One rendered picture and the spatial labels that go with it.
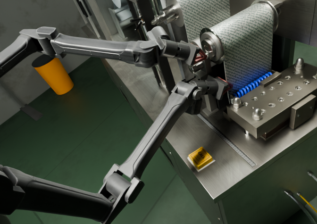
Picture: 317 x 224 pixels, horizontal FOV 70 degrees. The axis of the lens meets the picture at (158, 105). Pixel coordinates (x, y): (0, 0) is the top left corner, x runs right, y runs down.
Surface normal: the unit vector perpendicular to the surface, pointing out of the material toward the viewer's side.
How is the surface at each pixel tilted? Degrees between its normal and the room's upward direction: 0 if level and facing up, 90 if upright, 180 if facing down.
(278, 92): 0
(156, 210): 0
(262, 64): 90
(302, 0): 90
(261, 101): 0
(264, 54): 90
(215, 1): 92
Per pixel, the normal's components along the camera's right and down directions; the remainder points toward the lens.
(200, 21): 0.45, 0.51
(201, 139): -0.29, -0.71
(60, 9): 0.75, 0.25
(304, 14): -0.85, 0.50
